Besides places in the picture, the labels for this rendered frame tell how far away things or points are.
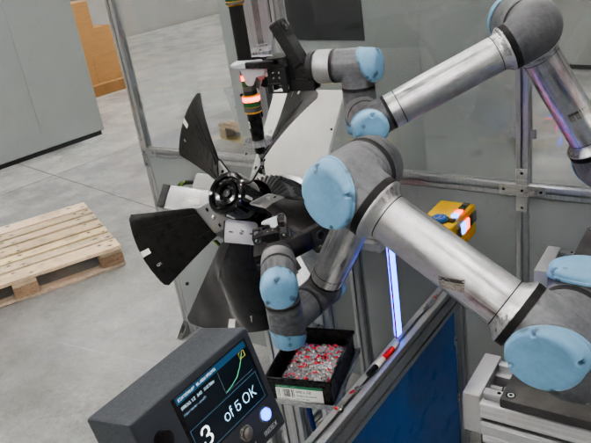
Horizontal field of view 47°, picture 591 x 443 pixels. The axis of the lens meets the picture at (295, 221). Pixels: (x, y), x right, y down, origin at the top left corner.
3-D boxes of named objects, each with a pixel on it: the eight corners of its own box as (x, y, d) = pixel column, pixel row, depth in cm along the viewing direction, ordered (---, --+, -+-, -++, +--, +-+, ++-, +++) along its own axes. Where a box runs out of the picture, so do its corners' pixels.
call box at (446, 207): (442, 232, 195) (441, 199, 191) (477, 237, 189) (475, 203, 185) (419, 257, 184) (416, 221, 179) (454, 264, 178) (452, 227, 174)
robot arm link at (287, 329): (324, 330, 148) (317, 286, 144) (293, 358, 141) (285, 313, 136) (295, 322, 153) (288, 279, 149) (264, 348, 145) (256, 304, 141)
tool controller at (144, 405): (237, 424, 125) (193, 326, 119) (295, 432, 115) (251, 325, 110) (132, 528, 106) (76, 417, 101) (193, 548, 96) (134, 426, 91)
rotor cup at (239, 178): (232, 187, 193) (204, 172, 183) (275, 177, 186) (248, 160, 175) (231, 236, 189) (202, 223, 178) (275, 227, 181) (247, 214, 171)
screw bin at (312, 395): (295, 347, 181) (292, 325, 178) (357, 352, 175) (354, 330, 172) (267, 401, 162) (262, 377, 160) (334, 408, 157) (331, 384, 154)
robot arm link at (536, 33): (590, 45, 133) (367, 163, 141) (567, 36, 143) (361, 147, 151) (570, -10, 128) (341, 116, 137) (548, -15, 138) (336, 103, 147)
